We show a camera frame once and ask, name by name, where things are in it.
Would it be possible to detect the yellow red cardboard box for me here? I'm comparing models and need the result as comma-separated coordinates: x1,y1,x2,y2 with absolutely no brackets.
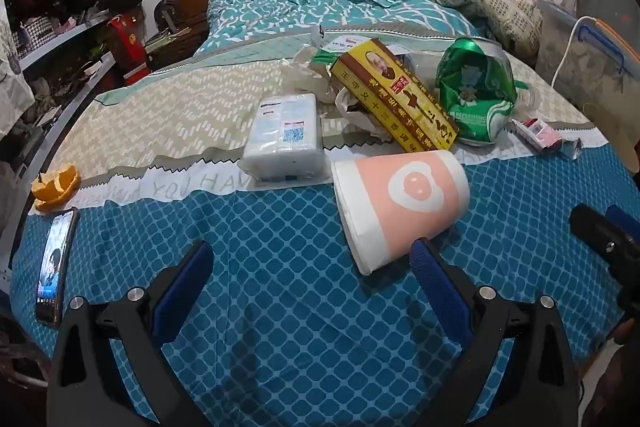
330,38,461,152

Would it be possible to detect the teal white quilt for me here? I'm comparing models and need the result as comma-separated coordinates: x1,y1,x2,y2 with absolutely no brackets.
192,0,481,58

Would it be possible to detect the green crumpled bag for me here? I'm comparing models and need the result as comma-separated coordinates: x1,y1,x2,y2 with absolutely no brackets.
436,36,519,145

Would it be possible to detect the pink white paper cup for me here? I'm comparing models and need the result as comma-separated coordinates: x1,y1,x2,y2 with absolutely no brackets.
331,149,470,277

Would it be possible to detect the white tissue pack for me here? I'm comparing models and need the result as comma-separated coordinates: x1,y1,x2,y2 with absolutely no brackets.
237,93,326,184

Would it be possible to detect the small pink white box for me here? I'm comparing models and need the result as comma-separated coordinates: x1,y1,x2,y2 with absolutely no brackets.
510,117,565,154

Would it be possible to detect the small white red wrapper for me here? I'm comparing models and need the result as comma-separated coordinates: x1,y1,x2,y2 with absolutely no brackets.
320,34,375,58

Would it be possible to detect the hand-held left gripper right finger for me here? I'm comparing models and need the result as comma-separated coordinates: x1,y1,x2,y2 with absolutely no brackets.
409,237,581,427

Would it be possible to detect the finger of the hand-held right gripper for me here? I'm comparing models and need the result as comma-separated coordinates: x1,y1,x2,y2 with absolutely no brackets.
606,205,640,240
570,204,640,278

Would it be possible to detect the red bag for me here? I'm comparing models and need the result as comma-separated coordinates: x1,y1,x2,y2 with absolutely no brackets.
106,9,152,86

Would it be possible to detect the crumpled white paper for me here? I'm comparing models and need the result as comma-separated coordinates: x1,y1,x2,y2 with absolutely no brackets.
281,46,363,130

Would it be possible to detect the clear blue-handled storage box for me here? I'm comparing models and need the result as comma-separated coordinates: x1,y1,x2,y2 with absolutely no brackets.
537,0,640,110

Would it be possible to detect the orange peel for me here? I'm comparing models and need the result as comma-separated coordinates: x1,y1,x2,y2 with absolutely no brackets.
31,164,82,212

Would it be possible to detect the white cable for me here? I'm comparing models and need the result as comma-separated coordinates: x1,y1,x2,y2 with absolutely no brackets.
551,16,603,86

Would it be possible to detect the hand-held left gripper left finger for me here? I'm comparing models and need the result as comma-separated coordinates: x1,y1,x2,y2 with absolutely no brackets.
46,239,216,427

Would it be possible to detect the grey metal shelf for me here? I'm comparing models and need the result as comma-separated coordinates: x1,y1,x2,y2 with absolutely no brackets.
0,14,123,218

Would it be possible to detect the black smartphone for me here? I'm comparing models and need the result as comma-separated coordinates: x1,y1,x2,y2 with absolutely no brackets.
35,207,81,327

